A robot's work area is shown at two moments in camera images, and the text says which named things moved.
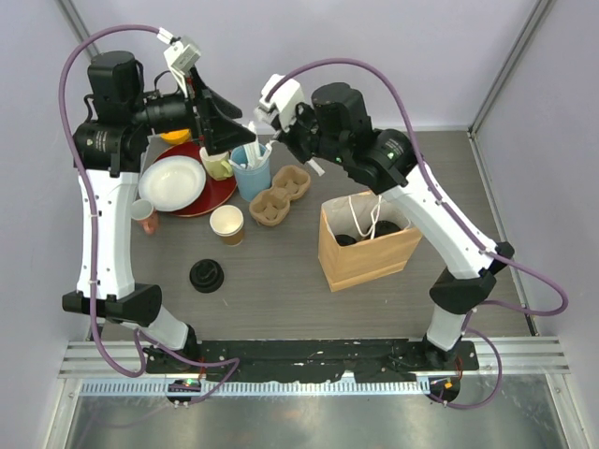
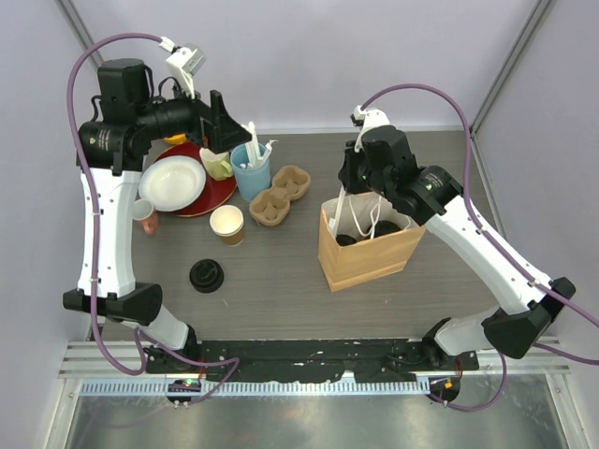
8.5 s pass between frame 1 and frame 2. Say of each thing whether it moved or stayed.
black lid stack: stayed
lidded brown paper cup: stayed
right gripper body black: moved
